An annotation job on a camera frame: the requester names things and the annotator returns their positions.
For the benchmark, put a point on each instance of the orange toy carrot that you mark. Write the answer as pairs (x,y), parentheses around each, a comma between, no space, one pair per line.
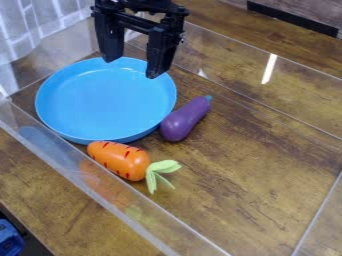
(130,162)

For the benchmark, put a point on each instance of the purple toy eggplant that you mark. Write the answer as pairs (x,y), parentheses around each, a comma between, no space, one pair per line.
(179,122)

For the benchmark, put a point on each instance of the blue round tray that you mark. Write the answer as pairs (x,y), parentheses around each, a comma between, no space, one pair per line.
(104,101)

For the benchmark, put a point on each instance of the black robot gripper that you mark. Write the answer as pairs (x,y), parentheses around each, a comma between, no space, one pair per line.
(155,17)

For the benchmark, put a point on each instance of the clear acrylic enclosure wall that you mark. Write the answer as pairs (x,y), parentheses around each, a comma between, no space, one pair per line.
(258,190)

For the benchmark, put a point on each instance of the blue object at corner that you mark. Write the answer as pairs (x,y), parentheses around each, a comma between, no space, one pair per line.
(11,240)

